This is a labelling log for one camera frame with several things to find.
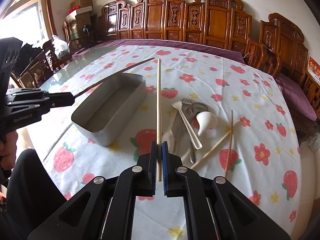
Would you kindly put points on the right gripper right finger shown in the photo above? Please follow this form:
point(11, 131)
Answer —
point(170, 163)

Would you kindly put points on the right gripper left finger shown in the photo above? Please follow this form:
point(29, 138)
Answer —
point(152, 168)

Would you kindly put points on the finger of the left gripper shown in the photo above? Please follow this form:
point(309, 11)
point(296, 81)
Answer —
point(61, 99)

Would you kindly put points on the light wooden chopstick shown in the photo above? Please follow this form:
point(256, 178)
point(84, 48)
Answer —
point(159, 122)

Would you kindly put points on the light bamboo chopstick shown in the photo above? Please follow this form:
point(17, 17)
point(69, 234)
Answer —
point(211, 151)

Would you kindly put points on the white plastic spoon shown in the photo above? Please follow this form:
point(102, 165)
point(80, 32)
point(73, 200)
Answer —
point(168, 135)

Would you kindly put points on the white ceramic soup spoon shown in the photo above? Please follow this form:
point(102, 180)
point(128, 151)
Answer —
point(206, 120)

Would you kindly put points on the large metal spoon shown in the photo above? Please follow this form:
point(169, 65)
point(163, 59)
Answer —
point(197, 106)

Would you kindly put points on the white plastic fork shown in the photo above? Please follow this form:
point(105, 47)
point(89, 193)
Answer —
point(193, 137)

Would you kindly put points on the thin dark brown chopstick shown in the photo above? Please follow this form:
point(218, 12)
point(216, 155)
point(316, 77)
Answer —
point(229, 146)

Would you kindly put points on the person's left hand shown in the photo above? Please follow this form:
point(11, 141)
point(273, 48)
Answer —
point(8, 150)

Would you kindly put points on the wooden armchair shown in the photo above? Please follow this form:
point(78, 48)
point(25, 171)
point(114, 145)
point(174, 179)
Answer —
point(36, 65)

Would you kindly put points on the metal rectangular tray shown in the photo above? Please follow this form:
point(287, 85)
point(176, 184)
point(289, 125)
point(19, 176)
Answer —
point(104, 114)

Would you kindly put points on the white plastic bag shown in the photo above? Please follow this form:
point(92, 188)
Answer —
point(61, 47)

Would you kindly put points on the strawberry flower tablecloth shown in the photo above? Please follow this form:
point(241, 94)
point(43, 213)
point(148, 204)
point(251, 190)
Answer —
point(254, 143)

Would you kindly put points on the dark trousered leg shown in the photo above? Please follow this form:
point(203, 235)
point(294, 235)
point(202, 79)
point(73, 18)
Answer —
point(32, 197)

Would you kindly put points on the stacked cardboard boxes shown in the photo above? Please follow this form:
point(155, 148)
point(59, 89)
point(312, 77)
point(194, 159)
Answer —
point(78, 20)

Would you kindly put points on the carved wooden bench back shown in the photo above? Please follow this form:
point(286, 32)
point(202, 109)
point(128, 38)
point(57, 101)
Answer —
point(218, 23)

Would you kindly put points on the red printed card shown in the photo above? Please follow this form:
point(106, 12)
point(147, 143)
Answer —
point(313, 67)

